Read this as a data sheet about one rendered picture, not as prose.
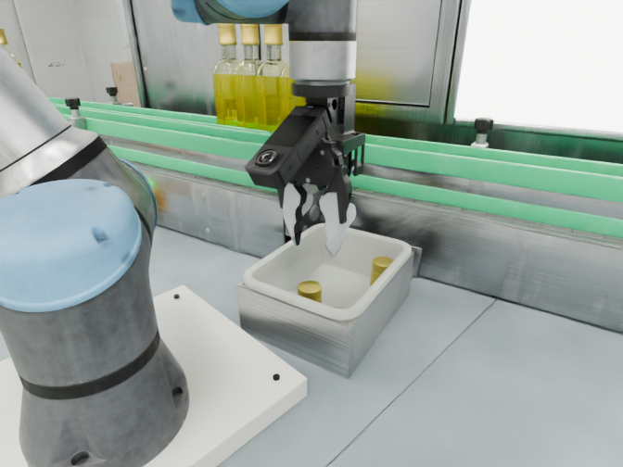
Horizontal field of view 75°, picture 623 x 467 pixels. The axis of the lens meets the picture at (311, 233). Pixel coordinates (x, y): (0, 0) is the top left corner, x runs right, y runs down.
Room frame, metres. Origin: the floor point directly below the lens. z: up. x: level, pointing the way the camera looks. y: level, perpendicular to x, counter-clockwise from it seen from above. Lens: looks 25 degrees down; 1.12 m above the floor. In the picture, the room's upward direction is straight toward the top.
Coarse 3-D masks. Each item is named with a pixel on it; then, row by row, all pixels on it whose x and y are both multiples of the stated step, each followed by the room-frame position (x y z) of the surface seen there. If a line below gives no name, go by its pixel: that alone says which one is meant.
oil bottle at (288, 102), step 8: (288, 64) 0.79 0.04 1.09; (288, 72) 0.78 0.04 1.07; (280, 80) 0.79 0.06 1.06; (288, 80) 0.78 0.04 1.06; (280, 88) 0.79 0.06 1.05; (288, 88) 0.78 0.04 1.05; (280, 96) 0.79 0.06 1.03; (288, 96) 0.78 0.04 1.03; (296, 96) 0.77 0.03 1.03; (288, 104) 0.78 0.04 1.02; (296, 104) 0.77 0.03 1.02; (304, 104) 0.77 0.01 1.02; (288, 112) 0.78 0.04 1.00
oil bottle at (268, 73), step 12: (276, 60) 0.82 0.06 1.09; (264, 72) 0.81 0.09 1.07; (276, 72) 0.80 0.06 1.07; (264, 84) 0.81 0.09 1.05; (276, 84) 0.80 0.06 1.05; (264, 96) 0.81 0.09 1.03; (276, 96) 0.80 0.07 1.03; (264, 108) 0.81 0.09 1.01; (276, 108) 0.80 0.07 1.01; (264, 120) 0.81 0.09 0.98; (276, 120) 0.80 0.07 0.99
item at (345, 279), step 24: (312, 240) 0.60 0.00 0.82; (360, 240) 0.59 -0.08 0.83; (384, 240) 0.57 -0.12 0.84; (264, 264) 0.50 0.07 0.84; (288, 264) 0.54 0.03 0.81; (312, 264) 0.60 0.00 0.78; (336, 264) 0.61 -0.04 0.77; (360, 264) 0.59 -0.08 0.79; (264, 288) 0.43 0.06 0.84; (288, 288) 0.53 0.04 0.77; (336, 288) 0.54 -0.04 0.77; (360, 288) 0.54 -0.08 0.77; (336, 312) 0.38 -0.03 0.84; (360, 312) 0.39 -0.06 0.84
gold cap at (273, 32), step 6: (264, 24) 0.83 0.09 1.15; (270, 24) 0.82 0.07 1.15; (276, 24) 0.82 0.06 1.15; (282, 24) 0.83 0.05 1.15; (264, 30) 0.83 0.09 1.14; (270, 30) 0.82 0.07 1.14; (276, 30) 0.82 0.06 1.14; (282, 30) 0.83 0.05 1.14; (264, 36) 0.83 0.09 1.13; (270, 36) 0.82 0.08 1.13; (276, 36) 0.82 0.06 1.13; (282, 36) 0.83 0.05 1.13; (264, 42) 0.83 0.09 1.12; (270, 42) 0.82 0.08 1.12; (276, 42) 0.82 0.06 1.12; (282, 42) 0.83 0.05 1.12
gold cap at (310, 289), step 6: (306, 282) 0.49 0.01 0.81; (312, 282) 0.49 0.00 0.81; (300, 288) 0.47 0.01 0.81; (306, 288) 0.47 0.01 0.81; (312, 288) 0.47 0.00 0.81; (318, 288) 0.47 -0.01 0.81; (300, 294) 0.47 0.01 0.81; (306, 294) 0.46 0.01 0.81; (312, 294) 0.46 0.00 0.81; (318, 294) 0.47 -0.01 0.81; (318, 300) 0.47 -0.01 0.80
